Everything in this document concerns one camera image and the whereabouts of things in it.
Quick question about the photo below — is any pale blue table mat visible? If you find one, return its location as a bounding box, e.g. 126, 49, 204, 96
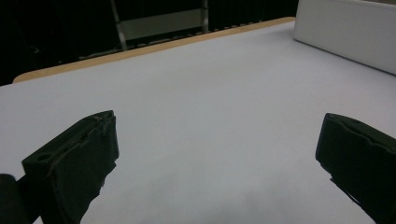
0, 21, 396, 224

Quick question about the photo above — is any white metal stand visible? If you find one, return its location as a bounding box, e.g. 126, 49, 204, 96
108, 0, 210, 52

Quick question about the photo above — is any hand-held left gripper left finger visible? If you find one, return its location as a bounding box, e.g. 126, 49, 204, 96
21, 109, 120, 224

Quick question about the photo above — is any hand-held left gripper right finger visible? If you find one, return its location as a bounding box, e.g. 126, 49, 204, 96
315, 112, 396, 224

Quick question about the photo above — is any white plastic bin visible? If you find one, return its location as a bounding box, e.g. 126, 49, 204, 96
293, 0, 396, 76

